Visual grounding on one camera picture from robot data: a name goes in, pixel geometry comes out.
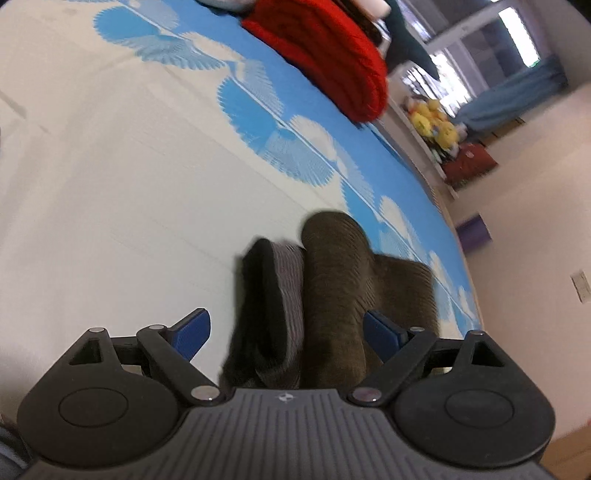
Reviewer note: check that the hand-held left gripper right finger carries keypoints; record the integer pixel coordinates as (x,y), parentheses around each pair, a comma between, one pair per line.
(381,334)

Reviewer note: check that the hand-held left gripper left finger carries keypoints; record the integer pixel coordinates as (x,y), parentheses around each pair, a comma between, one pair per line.
(190,331)

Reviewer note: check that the brown and grey sock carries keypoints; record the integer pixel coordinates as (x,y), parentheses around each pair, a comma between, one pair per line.
(332,295)

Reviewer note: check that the purple box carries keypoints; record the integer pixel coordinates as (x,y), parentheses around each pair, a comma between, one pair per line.
(474,232)

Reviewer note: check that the white blue patterned bed sheet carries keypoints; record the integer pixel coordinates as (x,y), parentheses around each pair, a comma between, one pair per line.
(115,207)

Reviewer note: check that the white low shelf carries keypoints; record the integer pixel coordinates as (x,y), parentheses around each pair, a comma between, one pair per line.
(425,147)

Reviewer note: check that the red bag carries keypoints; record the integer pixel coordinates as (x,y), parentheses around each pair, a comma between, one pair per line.
(471,164)

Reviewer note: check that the yellow plush toys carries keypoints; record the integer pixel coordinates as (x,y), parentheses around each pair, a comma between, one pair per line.
(436,124)

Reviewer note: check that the blue curtain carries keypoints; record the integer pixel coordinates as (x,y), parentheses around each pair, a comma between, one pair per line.
(512,99)

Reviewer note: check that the red knitted garment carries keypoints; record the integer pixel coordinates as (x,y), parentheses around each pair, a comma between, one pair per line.
(332,50)

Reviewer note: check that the teal cloth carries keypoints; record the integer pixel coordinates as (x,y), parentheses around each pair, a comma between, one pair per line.
(408,41)

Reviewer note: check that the window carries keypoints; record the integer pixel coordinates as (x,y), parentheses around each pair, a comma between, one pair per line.
(466,50)

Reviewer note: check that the white wall outlet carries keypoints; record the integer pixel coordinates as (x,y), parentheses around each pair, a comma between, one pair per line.
(582,286)

